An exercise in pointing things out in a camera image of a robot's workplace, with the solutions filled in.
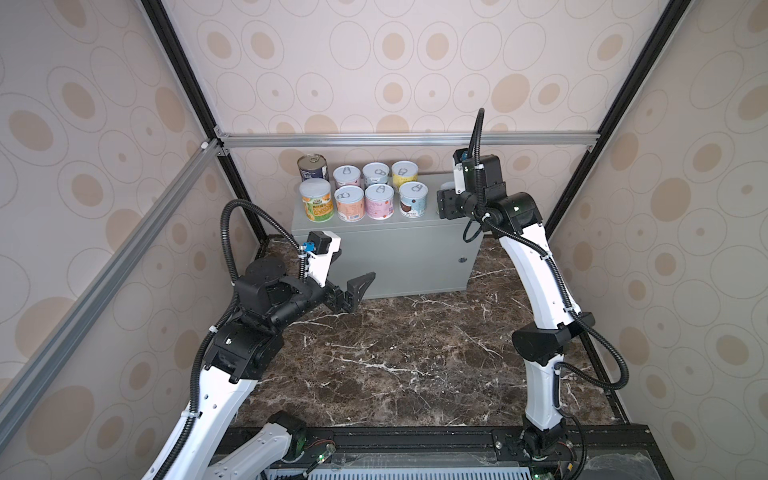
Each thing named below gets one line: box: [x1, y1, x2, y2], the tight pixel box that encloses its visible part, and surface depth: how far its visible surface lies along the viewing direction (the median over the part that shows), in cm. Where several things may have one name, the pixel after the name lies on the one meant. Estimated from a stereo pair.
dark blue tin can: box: [297, 153, 329, 182], surface depth 77 cm
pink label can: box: [365, 183, 395, 220], surface depth 77 cm
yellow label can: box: [391, 160, 419, 187], surface depth 83 cm
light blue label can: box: [362, 162, 391, 187], surface depth 83 cm
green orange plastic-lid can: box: [299, 178, 335, 223], surface depth 74 cm
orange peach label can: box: [334, 185, 365, 223], surface depth 76 cm
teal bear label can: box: [399, 181, 429, 219], surface depth 78 cm
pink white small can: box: [332, 164, 361, 189], surface depth 82 cm
